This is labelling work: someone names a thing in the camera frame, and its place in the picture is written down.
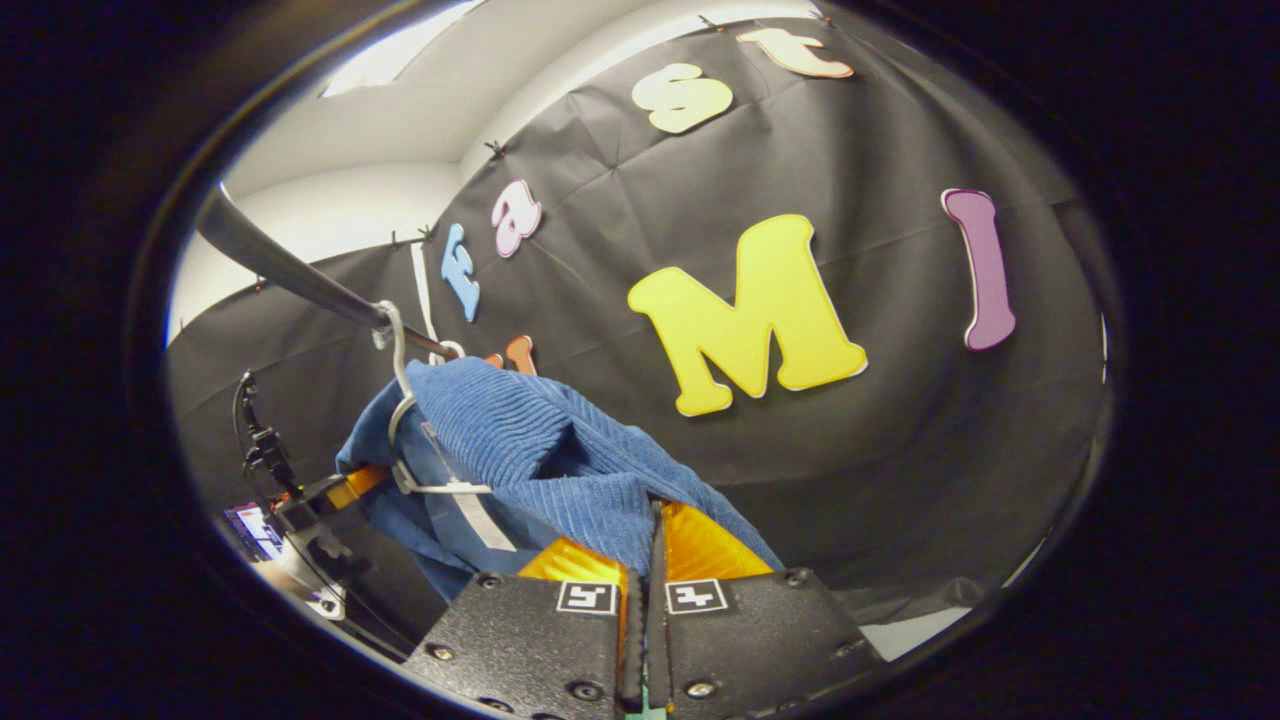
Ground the white clothes hanger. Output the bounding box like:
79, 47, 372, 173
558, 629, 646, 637
372, 300, 496, 498

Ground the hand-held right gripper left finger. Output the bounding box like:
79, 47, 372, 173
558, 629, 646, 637
400, 536, 649, 717

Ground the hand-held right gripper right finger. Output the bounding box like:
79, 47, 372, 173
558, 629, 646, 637
646, 498, 886, 717

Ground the black clothes rack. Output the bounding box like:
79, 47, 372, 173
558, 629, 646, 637
195, 185, 463, 363

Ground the black backdrop cloth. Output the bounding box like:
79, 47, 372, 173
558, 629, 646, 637
165, 15, 1111, 626

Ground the computer monitor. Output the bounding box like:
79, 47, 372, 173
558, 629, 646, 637
225, 503, 286, 561

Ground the blue jacket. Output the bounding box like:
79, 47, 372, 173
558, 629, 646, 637
335, 357, 786, 601

